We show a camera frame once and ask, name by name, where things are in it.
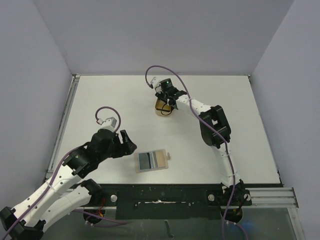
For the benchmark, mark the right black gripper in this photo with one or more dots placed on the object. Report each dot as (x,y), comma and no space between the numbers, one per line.
(169,99)

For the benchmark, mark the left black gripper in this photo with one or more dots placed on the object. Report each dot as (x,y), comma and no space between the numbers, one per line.
(125,148)

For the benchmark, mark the black credit card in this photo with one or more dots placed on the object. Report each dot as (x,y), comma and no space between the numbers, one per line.
(144,161)

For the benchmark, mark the beige leather card holder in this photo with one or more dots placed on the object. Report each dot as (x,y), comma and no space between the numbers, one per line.
(136,161)

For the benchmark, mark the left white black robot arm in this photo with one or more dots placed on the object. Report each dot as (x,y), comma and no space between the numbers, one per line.
(66,189)

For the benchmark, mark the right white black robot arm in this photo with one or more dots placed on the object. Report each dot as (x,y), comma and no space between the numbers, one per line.
(214,127)

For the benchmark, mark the tan oval wooden tray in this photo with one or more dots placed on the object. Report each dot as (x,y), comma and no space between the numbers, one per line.
(162,109)

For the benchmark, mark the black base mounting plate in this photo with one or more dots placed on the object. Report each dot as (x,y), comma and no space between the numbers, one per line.
(171,201)

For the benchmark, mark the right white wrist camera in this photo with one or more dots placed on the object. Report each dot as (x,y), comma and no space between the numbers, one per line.
(156,85)

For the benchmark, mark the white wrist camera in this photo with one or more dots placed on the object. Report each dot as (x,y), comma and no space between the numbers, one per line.
(107,124)
(156,85)

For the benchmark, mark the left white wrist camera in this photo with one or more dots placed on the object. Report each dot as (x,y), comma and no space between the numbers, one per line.
(107,124)

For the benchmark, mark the aluminium extrusion rail left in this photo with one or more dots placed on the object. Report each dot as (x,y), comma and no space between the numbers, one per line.
(63,123)

